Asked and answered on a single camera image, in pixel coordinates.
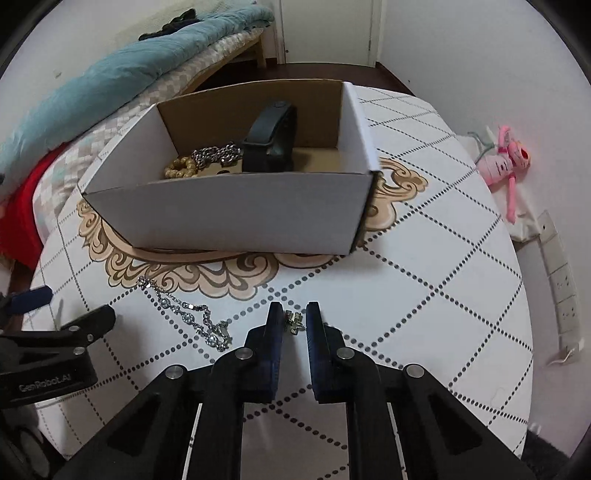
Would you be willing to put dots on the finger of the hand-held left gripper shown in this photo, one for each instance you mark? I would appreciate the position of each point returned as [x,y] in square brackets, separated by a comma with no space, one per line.
[87,323]
[30,297]

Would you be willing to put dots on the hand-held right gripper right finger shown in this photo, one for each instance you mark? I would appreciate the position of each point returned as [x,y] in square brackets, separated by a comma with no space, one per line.
[316,360]

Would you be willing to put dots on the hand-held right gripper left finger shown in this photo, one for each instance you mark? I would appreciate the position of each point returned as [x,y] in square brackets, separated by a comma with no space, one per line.
[274,355]

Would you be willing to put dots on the small gold earring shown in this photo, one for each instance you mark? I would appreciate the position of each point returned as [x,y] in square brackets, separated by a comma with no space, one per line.
[293,322]

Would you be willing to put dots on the cardboard box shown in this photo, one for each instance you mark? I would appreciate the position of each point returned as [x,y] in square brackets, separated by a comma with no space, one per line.
[231,212]

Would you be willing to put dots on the black smart band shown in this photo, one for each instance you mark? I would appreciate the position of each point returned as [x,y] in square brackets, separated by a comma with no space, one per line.
[268,143]

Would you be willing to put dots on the red blanket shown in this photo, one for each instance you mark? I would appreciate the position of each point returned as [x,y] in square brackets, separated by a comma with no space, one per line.
[18,217]

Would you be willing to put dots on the diamond patterned tablecloth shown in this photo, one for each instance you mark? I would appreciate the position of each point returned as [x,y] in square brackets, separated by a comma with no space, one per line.
[438,277]

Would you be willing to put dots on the light blue quilt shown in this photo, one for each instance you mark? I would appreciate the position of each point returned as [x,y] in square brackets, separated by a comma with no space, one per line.
[92,87]

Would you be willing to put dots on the person's dark fleece trousers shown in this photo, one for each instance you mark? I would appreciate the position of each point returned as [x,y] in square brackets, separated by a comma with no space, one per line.
[549,457]

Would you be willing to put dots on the white power strip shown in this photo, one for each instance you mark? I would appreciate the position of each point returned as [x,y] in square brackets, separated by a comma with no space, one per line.
[563,281]

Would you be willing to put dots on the pink plush toy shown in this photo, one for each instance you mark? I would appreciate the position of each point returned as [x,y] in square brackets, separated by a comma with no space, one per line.
[501,161]

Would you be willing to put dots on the black clothes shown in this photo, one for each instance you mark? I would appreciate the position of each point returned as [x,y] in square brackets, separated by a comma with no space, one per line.
[171,25]

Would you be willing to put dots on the white door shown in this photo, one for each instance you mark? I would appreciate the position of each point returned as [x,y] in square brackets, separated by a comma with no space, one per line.
[328,27]

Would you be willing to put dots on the wooden bed frame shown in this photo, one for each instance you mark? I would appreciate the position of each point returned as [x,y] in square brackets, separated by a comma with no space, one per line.
[258,50]

